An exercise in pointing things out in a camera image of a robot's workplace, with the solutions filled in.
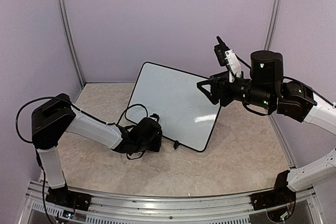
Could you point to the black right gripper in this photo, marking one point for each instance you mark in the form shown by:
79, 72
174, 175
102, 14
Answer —
222, 84

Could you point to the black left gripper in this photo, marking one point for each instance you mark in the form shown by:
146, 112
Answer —
156, 146

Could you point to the white whiteboard with black frame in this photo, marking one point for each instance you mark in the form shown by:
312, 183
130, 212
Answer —
186, 115

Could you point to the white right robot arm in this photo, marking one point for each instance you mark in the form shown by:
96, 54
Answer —
266, 89

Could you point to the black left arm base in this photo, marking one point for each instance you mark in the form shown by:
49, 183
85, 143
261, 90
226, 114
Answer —
71, 200

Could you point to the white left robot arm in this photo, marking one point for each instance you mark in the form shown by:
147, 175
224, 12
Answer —
58, 115

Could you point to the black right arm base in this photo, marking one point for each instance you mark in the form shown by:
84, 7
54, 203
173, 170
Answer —
279, 202

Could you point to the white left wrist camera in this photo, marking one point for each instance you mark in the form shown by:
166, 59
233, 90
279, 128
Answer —
155, 117

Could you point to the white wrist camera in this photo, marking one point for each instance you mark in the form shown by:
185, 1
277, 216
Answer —
155, 117
227, 57

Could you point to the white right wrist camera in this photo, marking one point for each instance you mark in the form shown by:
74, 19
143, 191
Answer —
227, 57

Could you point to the aluminium front rail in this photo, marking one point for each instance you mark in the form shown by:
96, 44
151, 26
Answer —
118, 208

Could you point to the aluminium corner post right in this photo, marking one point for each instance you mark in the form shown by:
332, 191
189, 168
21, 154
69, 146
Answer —
275, 9

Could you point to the aluminium corner post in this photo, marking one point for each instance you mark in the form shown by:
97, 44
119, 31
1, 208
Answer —
275, 9
70, 42

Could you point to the aluminium corner post left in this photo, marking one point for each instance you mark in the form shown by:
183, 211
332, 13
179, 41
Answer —
70, 42

